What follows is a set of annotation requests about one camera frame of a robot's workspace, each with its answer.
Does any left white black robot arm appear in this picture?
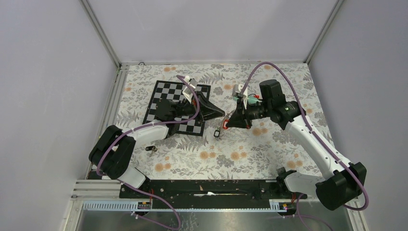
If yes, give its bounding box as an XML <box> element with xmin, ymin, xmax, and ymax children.
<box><xmin>89</xmin><ymin>92</ymin><xmax>225</xmax><ymax>198</ymax></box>

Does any mint green flashlight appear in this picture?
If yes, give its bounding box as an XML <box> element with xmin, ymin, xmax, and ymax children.
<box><xmin>242</xmin><ymin>94</ymin><xmax>262</xmax><ymax>106</ymax></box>

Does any black white chessboard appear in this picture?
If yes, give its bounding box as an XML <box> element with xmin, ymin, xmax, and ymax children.
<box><xmin>143</xmin><ymin>80</ymin><xmax>205</xmax><ymax>137</ymax></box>

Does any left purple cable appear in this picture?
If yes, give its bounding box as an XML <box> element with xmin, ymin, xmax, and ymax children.
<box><xmin>95</xmin><ymin>75</ymin><xmax>201</xmax><ymax>231</ymax></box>

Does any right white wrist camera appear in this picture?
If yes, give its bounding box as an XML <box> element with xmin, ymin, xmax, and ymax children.
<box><xmin>232</xmin><ymin>84</ymin><xmax>248</xmax><ymax>109</ymax></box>

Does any floral patterned table mat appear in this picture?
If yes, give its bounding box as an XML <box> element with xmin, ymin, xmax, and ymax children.
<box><xmin>116</xmin><ymin>64</ymin><xmax>332</xmax><ymax>180</ymax></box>

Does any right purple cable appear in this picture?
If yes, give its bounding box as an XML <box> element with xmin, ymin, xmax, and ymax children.
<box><xmin>240</xmin><ymin>62</ymin><xmax>370</xmax><ymax>231</ymax></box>

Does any keyring with coloured key tags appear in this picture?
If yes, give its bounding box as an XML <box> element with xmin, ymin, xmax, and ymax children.
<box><xmin>214</xmin><ymin>111</ymin><xmax>233</xmax><ymax>139</ymax></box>

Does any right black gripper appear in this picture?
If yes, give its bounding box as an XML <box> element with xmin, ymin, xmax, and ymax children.
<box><xmin>226</xmin><ymin>98</ymin><xmax>272</xmax><ymax>129</ymax></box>

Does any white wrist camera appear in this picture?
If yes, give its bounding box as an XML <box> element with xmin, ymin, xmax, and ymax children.
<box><xmin>232</xmin><ymin>84</ymin><xmax>248</xmax><ymax>109</ymax></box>
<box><xmin>182</xmin><ymin>76</ymin><xmax>198</xmax><ymax>103</ymax></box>

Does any key with red tag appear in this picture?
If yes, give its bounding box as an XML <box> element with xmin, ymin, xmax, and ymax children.
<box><xmin>222</xmin><ymin>119</ymin><xmax>229</xmax><ymax>130</ymax></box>

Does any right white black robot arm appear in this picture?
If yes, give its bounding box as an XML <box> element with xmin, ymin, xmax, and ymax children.
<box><xmin>223</xmin><ymin>79</ymin><xmax>367</xmax><ymax>211</ymax></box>

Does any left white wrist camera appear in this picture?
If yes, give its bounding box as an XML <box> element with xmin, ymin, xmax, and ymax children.
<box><xmin>182</xmin><ymin>76</ymin><xmax>198</xmax><ymax>103</ymax></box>

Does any purple cable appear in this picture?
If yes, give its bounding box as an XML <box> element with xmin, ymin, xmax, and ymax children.
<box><xmin>95</xmin><ymin>75</ymin><xmax>201</xmax><ymax>231</ymax></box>
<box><xmin>240</xmin><ymin>62</ymin><xmax>370</xmax><ymax>231</ymax></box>

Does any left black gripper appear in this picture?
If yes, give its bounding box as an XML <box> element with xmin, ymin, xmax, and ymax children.
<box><xmin>173</xmin><ymin>90</ymin><xmax>225</xmax><ymax>124</ymax></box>

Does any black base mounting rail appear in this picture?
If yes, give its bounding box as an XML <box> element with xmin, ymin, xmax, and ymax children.
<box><xmin>119</xmin><ymin>180</ymin><xmax>307</xmax><ymax>212</ymax></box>

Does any key with black tag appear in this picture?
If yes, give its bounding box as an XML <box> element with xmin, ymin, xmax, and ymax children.
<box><xmin>145</xmin><ymin>146</ymin><xmax>157</xmax><ymax>152</ymax></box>

